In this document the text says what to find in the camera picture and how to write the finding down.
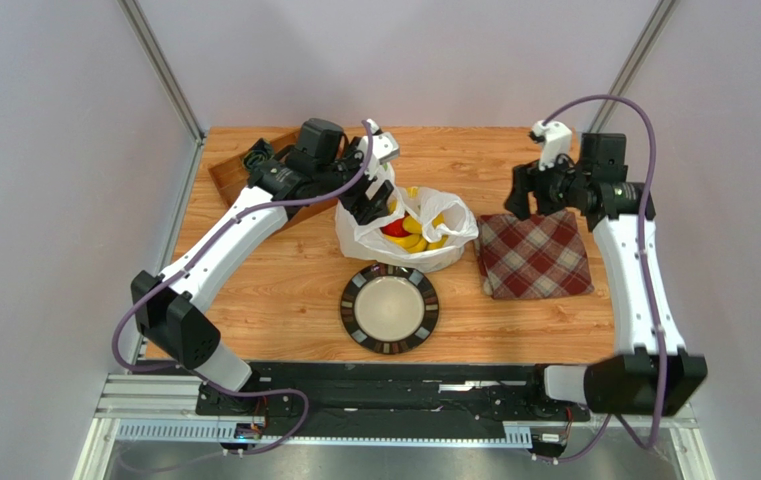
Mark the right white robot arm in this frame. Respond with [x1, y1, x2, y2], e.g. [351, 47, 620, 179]
[505, 132, 708, 417]

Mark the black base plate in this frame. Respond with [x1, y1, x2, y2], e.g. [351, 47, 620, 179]
[195, 361, 591, 440]

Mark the red plaid cloth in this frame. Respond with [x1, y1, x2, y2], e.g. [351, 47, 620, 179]
[474, 211, 594, 300]

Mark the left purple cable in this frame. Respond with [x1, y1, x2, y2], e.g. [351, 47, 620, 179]
[110, 119, 376, 461]

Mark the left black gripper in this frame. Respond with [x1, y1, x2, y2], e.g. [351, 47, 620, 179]
[315, 138, 393, 226]

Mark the red fake apple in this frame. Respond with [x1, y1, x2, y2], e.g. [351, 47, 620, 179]
[381, 216, 410, 238]

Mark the wooden divided tray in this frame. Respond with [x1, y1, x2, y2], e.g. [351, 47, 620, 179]
[208, 128, 338, 230]

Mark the black green coiled cable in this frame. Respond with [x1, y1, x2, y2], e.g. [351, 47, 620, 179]
[241, 137, 277, 173]

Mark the white plastic bag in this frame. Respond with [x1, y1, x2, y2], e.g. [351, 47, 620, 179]
[335, 166, 479, 273]

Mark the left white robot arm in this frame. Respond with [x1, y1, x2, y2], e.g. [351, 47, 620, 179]
[123, 118, 400, 392]

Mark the yellow banana bunch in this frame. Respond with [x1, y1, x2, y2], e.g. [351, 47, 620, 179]
[382, 187, 448, 254]

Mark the aluminium frame rail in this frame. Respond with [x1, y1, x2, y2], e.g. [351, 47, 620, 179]
[75, 375, 715, 479]

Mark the round patterned ceramic plate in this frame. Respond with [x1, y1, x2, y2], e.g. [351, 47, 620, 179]
[339, 263, 440, 355]

